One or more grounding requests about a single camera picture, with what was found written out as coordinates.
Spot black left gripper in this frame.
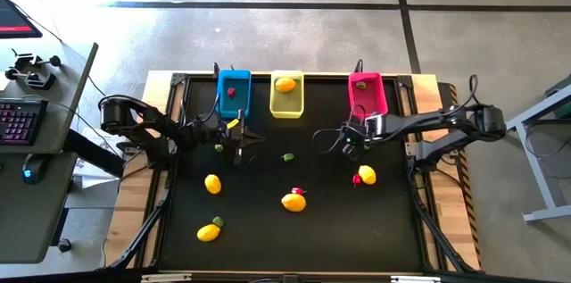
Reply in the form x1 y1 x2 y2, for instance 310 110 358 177
208 110 266 166

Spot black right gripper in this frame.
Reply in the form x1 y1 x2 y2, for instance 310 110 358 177
339 115 380 162

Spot yellow orange lemon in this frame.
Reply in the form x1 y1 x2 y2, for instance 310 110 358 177
203 173 223 196
196 223 222 243
274 77 297 94
280 193 308 213
358 164 377 186

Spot blue plastic basket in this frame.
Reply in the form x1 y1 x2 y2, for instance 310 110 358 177
215 69 252 120

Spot pink plastic basket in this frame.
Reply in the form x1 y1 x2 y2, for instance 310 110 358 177
347 71 390 121

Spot yellow plastic basket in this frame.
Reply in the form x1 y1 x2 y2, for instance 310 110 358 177
269 70 306 120

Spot yellow black hazard tape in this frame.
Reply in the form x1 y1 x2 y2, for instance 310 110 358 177
448 82 482 271

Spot white paper sheets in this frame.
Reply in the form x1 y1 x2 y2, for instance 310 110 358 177
70 129 130 190

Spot grey metal table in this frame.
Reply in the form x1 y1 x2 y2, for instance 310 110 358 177
506 72 571 224

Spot black computer mouse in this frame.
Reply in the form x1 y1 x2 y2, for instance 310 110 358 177
21 154 49 186

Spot grey office desk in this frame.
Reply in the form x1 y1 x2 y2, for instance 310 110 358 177
0 41 99 266

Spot black desk clamp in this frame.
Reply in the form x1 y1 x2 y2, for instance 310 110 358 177
4 68 58 91
11 48 62 70

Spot black backlit keyboard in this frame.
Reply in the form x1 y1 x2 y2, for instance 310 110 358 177
0 98 49 146

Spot dark computer monitor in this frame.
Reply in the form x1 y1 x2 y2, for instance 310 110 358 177
0 0 44 40

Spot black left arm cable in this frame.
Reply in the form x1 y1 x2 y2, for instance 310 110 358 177
180 93 222 126

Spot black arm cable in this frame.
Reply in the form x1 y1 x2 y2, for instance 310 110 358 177
310 127 347 155
180 93 222 126

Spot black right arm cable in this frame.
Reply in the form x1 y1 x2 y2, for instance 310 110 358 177
310 127 347 155

